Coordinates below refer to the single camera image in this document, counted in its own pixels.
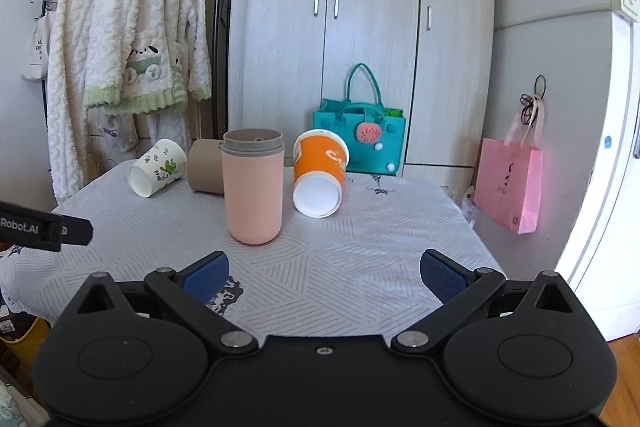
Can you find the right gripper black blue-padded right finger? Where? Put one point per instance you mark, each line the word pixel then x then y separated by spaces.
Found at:
pixel 483 313

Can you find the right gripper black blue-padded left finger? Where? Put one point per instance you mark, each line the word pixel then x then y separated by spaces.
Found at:
pixel 164 314

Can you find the pink tumbler cup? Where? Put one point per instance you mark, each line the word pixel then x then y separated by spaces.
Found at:
pixel 253 170

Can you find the brown paper cup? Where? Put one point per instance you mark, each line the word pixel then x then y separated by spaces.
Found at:
pixel 204 167

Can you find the white green-print paper cup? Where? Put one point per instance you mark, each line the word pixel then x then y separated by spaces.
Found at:
pixel 163 164

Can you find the orange paper cup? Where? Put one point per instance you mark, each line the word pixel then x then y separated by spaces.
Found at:
pixel 320 161

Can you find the white patterned tablecloth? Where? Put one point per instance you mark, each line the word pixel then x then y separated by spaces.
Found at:
pixel 356 272

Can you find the pink paper gift bag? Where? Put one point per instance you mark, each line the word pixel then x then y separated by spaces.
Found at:
pixel 509 177

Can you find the small white hanging bag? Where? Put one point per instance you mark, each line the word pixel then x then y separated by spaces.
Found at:
pixel 35 65

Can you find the teal felt tote bag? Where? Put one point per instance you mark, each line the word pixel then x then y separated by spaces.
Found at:
pixel 374 134

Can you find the white fluffy robe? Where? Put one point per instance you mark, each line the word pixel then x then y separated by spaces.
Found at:
pixel 67 128

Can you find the white green-trim fluffy jacket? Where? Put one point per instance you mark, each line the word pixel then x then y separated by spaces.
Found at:
pixel 147 55

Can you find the white wooden wardrobe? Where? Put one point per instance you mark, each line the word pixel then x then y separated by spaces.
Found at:
pixel 428 58

